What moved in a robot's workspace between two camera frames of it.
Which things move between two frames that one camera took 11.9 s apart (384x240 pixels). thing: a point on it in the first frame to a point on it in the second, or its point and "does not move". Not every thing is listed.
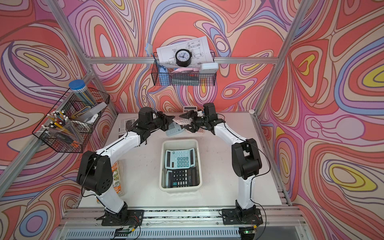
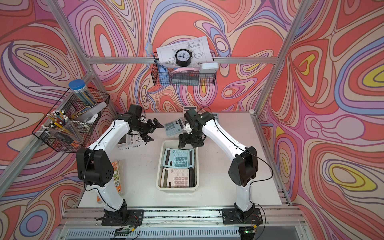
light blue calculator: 179,159 does not move
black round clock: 183,57 does not move
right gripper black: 194,127 to 184,137
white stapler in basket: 91,115 does not move
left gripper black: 164,120 to 150,128
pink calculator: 182,120 to 174,177
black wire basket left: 69,124 does not move
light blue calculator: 174,128 does not move
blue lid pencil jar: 81,91 does not move
